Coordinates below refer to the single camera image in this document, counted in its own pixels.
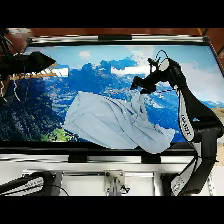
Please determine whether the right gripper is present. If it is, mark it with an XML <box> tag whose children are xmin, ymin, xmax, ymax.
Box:
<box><xmin>130</xmin><ymin>69</ymin><xmax>168</xmax><ymax>95</ymax></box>

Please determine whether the light blue shirt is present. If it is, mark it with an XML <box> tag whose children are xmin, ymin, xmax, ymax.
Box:
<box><xmin>62</xmin><ymin>91</ymin><xmax>176</xmax><ymax>155</ymax></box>

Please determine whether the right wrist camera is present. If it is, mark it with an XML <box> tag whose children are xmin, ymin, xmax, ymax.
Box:
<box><xmin>147</xmin><ymin>57</ymin><xmax>159</xmax><ymax>77</ymax></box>

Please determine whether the black cable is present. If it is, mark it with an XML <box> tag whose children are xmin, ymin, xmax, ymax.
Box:
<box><xmin>154</xmin><ymin>49</ymin><xmax>170</xmax><ymax>62</ymax></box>

